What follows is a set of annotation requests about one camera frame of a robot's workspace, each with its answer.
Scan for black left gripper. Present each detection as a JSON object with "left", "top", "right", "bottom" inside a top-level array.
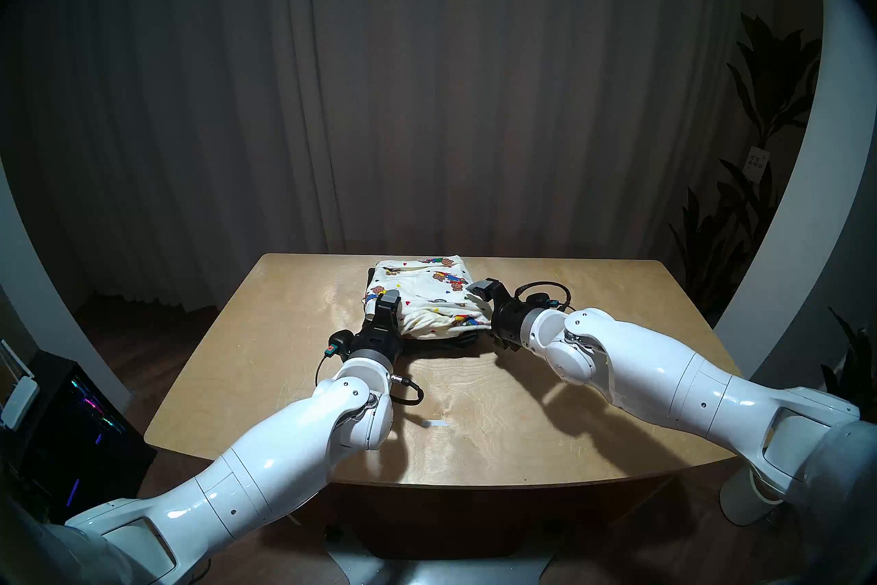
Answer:
[{"left": 348, "top": 290, "right": 406, "bottom": 368}]

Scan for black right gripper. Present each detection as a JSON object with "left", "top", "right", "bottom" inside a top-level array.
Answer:
[{"left": 465, "top": 278, "right": 543, "bottom": 353}]

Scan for white bear print shorts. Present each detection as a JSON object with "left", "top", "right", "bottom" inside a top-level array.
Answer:
[{"left": 362, "top": 256, "right": 495, "bottom": 341}]

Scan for black drawstring shorts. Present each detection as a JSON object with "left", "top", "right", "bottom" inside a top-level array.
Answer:
[{"left": 363, "top": 268, "right": 495, "bottom": 353}]

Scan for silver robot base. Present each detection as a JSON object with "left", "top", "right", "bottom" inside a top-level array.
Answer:
[{"left": 322, "top": 522, "right": 566, "bottom": 585}]

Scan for light wooden table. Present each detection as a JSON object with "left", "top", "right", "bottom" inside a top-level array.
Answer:
[{"left": 144, "top": 253, "right": 744, "bottom": 560}]

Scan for grey pleated curtain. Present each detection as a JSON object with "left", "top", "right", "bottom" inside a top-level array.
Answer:
[{"left": 21, "top": 0, "right": 823, "bottom": 312}]

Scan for black computer tower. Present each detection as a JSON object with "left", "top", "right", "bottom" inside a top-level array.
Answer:
[{"left": 17, "top": 351, "right": 158, "bottom": 523}]

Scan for tall dark leafy plant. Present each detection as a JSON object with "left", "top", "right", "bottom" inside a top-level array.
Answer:
[{"left": 668, "top": 11, "right": 823, "bottom": 324}]

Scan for small dark leafy plant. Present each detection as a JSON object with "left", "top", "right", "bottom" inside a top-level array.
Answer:
[{"left": 819, "top": 306, "right": 877, "bottom": 420}]

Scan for white box device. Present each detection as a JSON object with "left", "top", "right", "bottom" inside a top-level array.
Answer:
[{"left": 0, "top": 340, "right": 40, "bottom": 432}]

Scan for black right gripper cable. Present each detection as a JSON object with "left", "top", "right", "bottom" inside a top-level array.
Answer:
[{"left": 514, "top": 281, "right": 573, "bottom": 314}]

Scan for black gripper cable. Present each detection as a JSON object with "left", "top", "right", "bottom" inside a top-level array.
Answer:
[
  {"left": 389, "top": 375, "right": 425, "bottom": 406},
  {"left": 514, "top": 281, "right": 573, "bottom": 314}
]

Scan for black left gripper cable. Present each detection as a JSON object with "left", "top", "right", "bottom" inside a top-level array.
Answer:
[{"left": 389, "top": 375, "right": 425, "bottom": 406}]

